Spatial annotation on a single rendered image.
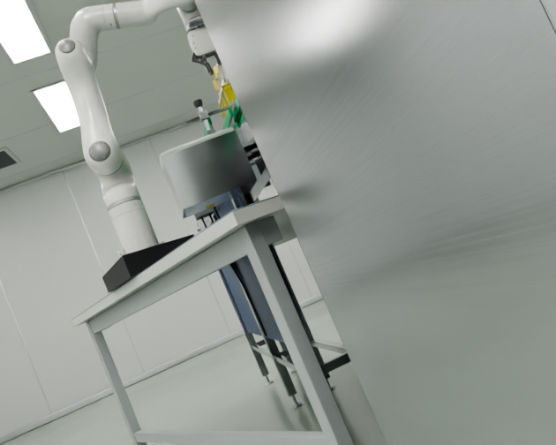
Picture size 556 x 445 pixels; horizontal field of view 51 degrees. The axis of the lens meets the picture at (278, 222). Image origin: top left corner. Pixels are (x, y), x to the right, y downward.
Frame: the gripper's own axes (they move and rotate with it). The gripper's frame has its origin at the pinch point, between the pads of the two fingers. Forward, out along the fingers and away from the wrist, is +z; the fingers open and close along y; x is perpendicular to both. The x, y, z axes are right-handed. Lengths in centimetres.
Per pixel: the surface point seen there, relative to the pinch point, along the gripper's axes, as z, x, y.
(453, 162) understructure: 74, 165, 25
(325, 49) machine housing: 59, 152, 24
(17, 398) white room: 94, -574, 255
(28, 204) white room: -125, -573, 160
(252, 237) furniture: 68, 72, 24
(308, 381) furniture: 102, 71, 25
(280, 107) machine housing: 57, 130, 24
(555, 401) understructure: 93, 164, 25
